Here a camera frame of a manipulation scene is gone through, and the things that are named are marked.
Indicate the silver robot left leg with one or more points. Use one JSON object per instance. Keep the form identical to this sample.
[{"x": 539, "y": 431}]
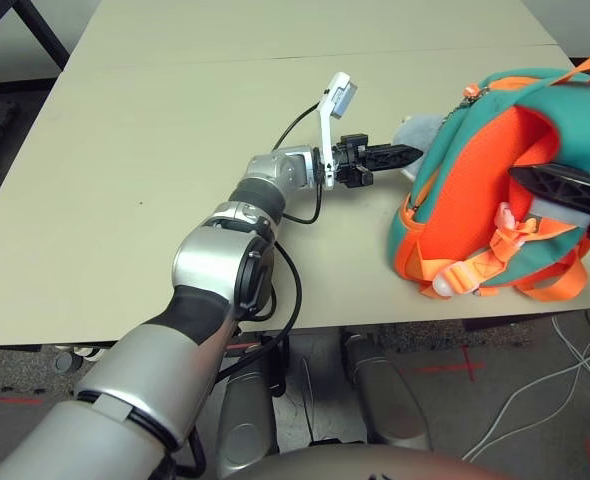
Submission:
[{"x": 247, "y": 415}]

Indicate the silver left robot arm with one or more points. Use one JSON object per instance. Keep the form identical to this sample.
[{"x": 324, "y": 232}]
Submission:
[{"x": 210, "y": 260}]

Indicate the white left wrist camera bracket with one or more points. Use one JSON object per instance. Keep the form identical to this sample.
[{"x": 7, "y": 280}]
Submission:
[{"x": 342, "y": 97}]

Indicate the silver robot torso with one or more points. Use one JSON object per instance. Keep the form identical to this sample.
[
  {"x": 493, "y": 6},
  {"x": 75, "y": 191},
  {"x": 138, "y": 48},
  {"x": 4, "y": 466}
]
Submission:
[{"x": 375, "y": 465}]

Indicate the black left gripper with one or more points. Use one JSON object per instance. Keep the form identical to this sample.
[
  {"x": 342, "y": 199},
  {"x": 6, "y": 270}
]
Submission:
[{"x": 350, "y": 162}]

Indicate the silver robot leg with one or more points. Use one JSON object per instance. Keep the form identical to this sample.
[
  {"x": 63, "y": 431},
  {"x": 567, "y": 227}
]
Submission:
[
  {"x": 385, "y": 395},
  {"x": 247, "y": 415}
]

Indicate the grey table caster wheel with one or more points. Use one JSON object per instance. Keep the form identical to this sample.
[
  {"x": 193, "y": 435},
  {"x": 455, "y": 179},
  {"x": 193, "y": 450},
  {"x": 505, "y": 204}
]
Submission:
[{"x": 65, "y": 362}]

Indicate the green and orange backpack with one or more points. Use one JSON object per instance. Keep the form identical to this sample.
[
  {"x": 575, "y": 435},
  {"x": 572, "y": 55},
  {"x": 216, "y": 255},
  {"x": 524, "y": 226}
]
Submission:
[{"x": 465, "y": 200}]

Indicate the silver robot right leg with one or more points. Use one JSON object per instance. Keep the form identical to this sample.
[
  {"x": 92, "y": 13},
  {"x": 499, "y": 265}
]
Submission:
[{"x": 385, "y": 395}]

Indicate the red floor tape cross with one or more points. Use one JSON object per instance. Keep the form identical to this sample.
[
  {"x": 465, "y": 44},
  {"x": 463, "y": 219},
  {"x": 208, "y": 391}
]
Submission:
[{"x": 467, "y": 367}]

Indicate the black-framed beige side table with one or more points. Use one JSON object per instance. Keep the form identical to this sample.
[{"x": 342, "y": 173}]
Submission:
[{"x": 40, "y": 30}]

